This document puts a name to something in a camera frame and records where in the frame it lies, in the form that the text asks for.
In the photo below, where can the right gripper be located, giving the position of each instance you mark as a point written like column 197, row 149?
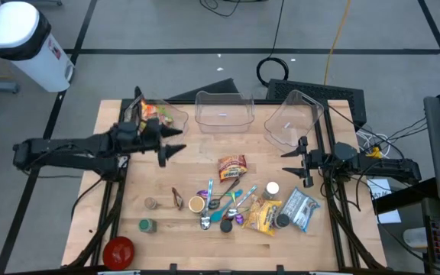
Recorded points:
column 319, row 160

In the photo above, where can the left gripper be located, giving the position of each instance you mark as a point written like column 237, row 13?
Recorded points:
column 151, row 133

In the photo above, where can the orange chicken ramen packet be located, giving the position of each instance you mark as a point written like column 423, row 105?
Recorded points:
column 153, row 112

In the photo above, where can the white-lid spice jar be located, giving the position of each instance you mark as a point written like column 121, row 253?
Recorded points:
column 271, row 189

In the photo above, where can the blue-edged ramen packet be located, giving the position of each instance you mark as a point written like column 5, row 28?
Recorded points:
column 300, row 208

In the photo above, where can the brown spice pouch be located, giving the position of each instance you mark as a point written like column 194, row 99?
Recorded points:
column 178, row 198

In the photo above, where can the purple-label spice jar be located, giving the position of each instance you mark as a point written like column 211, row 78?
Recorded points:
column 282, row 221

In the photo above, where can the yellow ramen packet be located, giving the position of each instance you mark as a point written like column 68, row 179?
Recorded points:
column 260, row 215

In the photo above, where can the red beef ramen packet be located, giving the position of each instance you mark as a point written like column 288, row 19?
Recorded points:
column 232, row 168

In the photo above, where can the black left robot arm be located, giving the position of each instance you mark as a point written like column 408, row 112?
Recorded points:
column 71, row 151

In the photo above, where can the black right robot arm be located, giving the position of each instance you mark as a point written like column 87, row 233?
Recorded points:
column 388, row 168

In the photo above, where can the clear plastic bin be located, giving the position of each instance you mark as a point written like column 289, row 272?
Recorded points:
column 292, row 126
column 224, row 122
column 180, row 118

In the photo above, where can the small brown-lid jar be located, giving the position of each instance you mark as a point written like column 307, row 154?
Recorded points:
column 151, row 203

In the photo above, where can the furikake jar tan lid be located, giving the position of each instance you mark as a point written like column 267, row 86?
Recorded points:
column 196, row 204

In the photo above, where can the black mesh computer case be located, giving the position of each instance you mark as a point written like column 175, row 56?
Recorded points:
column 319, row 93

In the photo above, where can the thin green utensil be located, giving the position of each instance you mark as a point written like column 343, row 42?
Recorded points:
column 234, row 200

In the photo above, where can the yellow connector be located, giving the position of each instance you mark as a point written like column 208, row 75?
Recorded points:
column 374, row 153

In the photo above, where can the green-lid spice jar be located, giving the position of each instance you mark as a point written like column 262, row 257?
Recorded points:
column 146, row 225

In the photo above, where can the teal plastic spoon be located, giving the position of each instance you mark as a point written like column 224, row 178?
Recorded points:
column 216, row 217

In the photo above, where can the orange spice jar black lid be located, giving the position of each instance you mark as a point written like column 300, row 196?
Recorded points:
column 226, row 226

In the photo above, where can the white paper sheet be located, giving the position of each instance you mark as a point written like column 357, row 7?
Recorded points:
column 390, row 217

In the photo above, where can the red bowl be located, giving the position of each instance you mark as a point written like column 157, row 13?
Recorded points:
column 118, row 253

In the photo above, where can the white rounded object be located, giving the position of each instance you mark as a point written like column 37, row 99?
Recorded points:
column 415, row 237

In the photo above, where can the white trash can black liner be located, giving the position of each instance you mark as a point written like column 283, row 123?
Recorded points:
column 29, row 57

